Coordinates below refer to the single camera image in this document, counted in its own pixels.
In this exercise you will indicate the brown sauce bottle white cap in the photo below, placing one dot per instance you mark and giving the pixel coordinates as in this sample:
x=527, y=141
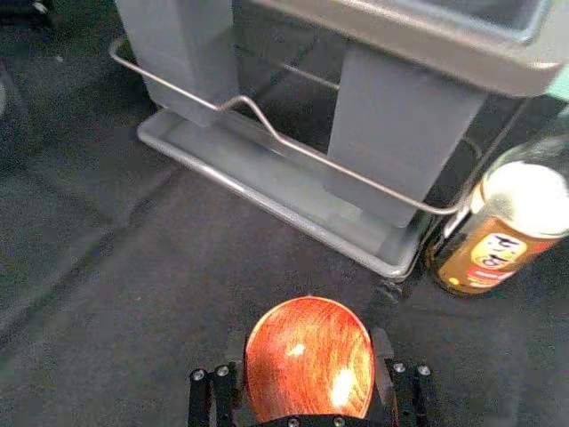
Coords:
x=493, y=249

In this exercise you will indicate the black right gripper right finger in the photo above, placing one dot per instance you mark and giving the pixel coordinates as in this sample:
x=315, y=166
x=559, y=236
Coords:
x=402, y=391

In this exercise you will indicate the red-brown wooden spoon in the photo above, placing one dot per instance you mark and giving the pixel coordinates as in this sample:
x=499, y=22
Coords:
x=306, y=360

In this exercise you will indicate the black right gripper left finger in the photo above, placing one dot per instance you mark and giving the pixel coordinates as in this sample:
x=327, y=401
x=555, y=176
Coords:
x=220, y=391

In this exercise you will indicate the black table cloth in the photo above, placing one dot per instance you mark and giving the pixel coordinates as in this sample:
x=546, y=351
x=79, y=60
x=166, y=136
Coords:
x=133, y=276

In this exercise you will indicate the black rack with steel bars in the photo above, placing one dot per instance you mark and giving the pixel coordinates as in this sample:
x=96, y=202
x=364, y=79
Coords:
x=382, y=124

